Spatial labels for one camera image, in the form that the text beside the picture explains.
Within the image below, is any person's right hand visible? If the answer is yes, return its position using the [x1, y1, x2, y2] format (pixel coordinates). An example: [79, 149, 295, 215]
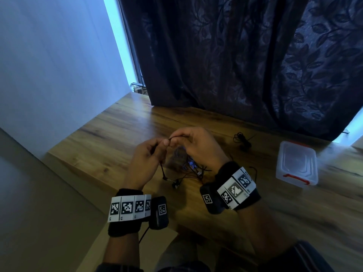
[168, 126, 231, 175]

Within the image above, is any person's left hand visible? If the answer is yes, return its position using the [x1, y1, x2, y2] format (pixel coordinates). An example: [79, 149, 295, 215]
[122, 137, 171, 191]

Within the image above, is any black cable with yellow plug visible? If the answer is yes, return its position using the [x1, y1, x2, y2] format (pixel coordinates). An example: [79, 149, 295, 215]
[152, 133, 213, 190]

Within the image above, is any clear plastic box red handle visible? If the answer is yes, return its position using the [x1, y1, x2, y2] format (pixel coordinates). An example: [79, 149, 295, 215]
[275, 141, 319, 188]

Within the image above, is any person's right forearm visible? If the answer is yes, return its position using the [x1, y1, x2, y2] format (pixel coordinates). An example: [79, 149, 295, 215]
[237, 199, 298, 261]

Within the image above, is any person's left forearm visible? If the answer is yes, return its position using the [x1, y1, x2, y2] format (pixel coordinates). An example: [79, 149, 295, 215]
[102, 233, 141, 268]

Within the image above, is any left wristband with marker tags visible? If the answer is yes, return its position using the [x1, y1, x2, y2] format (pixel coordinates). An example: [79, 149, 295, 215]
[107, 188, 152, 238]

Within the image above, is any wristband with marker tags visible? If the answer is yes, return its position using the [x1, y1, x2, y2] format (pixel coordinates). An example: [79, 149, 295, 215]
[214, 161, 262, 211]
[107, 188, 152, 238]

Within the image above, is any right wristband with marker tags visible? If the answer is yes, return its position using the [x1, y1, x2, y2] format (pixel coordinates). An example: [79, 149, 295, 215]
[214, 161, 262, 211]

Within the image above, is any dark leaf-patterned curtain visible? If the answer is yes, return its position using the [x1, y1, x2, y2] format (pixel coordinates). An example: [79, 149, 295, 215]
[118, 0, 363, 141]

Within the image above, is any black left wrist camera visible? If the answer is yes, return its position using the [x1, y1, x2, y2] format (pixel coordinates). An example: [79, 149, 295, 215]
[149, 196, 170, 230]

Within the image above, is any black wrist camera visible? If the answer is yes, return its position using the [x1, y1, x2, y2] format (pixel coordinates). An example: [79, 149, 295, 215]
[149, 196, 170, 230]
[199, 182, 227, 215]

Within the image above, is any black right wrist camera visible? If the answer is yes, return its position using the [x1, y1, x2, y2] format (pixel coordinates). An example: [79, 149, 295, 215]
[199, 182, 227, 215]

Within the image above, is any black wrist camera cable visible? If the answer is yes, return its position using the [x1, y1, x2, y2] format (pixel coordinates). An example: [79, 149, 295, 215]
[138, 226, 150, 244]

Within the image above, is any white window frame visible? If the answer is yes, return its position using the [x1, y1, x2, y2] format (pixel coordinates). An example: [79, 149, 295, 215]
[102, 0, 150, 96]

